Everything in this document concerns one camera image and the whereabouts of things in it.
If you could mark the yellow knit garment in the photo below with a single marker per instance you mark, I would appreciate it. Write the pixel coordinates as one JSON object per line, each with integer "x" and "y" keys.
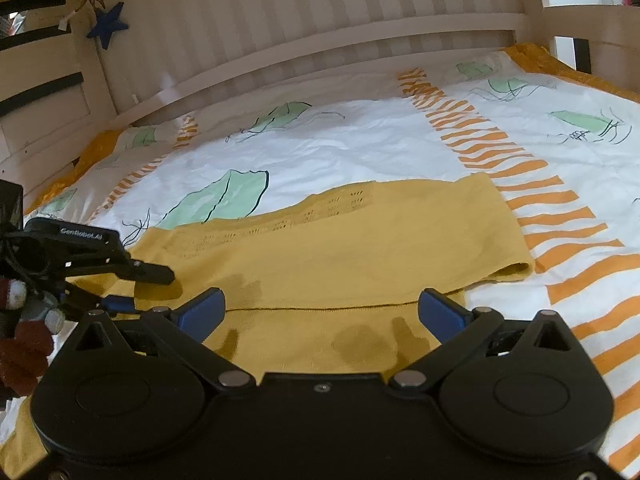
{"x": 350, "y": 250}

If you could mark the white printed bedsheet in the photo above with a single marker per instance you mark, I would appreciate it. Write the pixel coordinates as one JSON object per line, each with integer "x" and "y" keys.
{"x": 350, "y": 135}

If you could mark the blue star ornament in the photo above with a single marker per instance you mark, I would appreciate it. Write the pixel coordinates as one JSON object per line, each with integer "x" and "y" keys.
{"x": 107, "y": 26}

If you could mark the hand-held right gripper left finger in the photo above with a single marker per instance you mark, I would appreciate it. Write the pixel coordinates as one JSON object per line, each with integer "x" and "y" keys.
{"x": 202, "y": 310}

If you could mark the person's left hand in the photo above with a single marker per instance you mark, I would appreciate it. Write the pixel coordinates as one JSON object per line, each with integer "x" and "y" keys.
{"x": 25, "y": 340}

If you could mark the cream wooden bed frame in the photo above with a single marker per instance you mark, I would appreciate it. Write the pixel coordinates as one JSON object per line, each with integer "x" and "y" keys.
{"x": 280, "y": 25}

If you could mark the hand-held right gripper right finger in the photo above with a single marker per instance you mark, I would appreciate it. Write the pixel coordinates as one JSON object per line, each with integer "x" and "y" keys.
{"x": 440, "y": 310}

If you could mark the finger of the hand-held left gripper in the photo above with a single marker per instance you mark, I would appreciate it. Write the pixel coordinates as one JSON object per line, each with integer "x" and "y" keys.
{"x": 119, "y": 304}
{"x": 150, "y": 273}

